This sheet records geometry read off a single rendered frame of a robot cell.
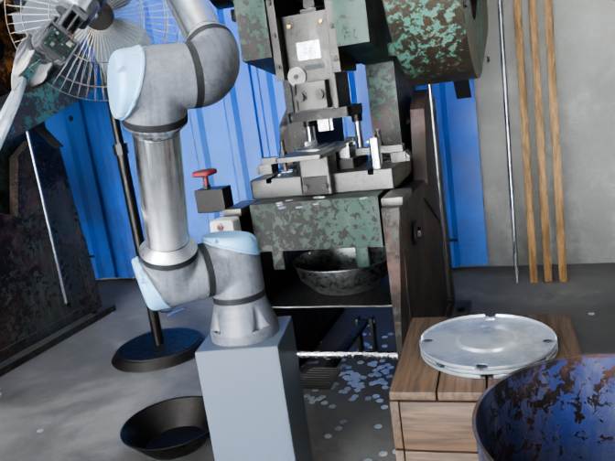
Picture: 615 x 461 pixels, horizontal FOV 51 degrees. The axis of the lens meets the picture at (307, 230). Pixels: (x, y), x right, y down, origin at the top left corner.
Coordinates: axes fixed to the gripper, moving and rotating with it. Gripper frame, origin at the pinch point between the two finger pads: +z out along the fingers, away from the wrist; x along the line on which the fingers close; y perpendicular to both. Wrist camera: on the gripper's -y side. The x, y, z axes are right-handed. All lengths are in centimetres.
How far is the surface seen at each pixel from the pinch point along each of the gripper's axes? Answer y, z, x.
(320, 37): -2, -65, 57
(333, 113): -2, -50, 74
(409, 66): 28, -59, 68
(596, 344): 43, -33, 181
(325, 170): 3, -33, 78
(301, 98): -5, -49, 64
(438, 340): 54, 4, 91
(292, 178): -9, -29, 77
